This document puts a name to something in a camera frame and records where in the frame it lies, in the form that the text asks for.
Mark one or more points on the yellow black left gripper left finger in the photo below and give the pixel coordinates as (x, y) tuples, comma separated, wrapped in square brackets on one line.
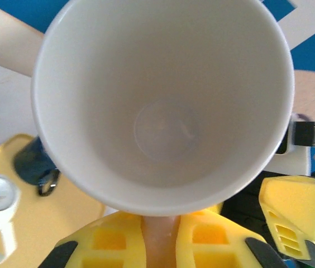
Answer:
[(131, 251)]

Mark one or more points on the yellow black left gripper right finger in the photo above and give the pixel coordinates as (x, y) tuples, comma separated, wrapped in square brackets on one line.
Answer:
[(185, 251)]

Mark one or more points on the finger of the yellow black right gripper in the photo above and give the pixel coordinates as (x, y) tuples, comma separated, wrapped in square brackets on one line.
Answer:
[(294, 201)]

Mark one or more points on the dark blue mug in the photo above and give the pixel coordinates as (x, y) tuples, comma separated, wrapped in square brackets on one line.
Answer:
[(32, 167)]

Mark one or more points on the pale pink mug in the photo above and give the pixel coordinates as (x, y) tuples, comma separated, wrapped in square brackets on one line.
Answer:
[(160, 83)]

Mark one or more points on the yellow plastic tray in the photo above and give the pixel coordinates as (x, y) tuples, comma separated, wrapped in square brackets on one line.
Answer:
[(48, 223)]

